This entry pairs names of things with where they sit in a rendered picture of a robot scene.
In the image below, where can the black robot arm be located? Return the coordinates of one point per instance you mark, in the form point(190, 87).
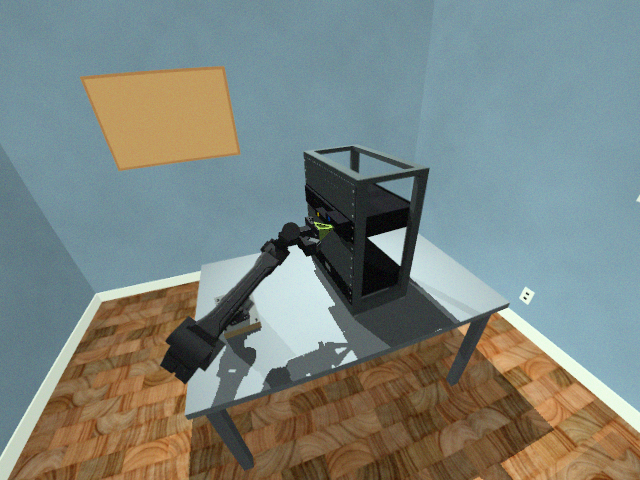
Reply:
point(187, 349)

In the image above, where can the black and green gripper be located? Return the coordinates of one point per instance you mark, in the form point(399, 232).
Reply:
point(318, 233)

